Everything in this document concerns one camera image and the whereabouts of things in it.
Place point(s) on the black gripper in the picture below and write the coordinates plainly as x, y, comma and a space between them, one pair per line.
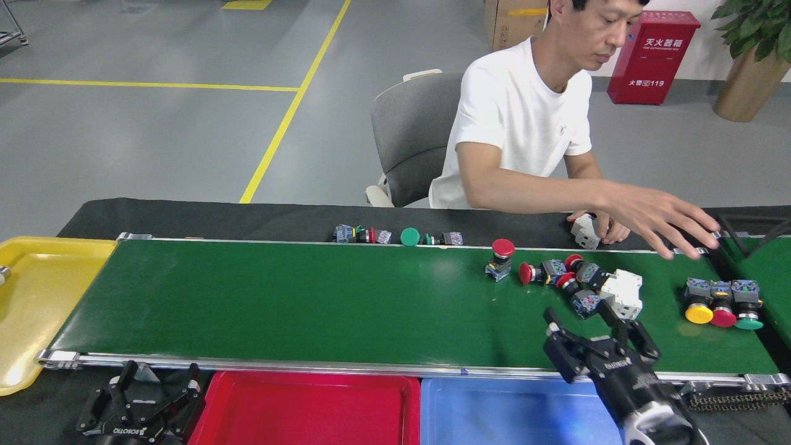
133, 432
630, 383

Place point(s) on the white circuit breaker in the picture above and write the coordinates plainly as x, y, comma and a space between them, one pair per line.
621, 293
584, 233

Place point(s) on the person's right forearm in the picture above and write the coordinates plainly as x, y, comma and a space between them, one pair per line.
544, 191

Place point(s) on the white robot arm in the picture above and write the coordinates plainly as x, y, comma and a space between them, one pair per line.
655, 426

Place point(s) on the person's left forearm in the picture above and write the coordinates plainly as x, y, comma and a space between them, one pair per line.
590, 173

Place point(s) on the yellow plastic tray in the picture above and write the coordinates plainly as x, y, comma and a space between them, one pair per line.
37, 309

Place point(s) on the short green conveyor belt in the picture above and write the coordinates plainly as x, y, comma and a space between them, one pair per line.
766, 272

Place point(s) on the long green conveyor belt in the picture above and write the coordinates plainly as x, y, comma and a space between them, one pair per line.
309, 296

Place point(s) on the person's left hand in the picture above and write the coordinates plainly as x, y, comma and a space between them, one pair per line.
612, 230

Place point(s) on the person's right hand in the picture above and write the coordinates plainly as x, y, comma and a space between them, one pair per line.
655, 216

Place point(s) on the blue plastic bin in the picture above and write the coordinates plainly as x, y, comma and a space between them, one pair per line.
507, 414

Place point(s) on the red plastic bin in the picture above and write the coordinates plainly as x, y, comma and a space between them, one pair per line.
309, 411

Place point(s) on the silver roller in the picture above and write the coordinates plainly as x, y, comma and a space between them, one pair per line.
4, 275

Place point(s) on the green round button cap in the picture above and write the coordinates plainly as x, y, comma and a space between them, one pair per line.
410, 237

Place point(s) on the person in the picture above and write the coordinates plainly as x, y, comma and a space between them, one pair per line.
519, 111

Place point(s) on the red fire extinguisher box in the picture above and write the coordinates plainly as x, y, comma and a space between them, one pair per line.
652, 62

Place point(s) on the gold planter pot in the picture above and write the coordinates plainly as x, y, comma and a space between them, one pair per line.
744, 93

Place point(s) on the grey office chair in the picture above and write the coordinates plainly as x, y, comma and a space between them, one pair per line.
408, 130

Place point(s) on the brown cardboard box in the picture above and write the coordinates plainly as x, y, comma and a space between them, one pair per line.
513, 25

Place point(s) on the metal rack with wheels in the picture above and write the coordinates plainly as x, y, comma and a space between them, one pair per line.
25, 41

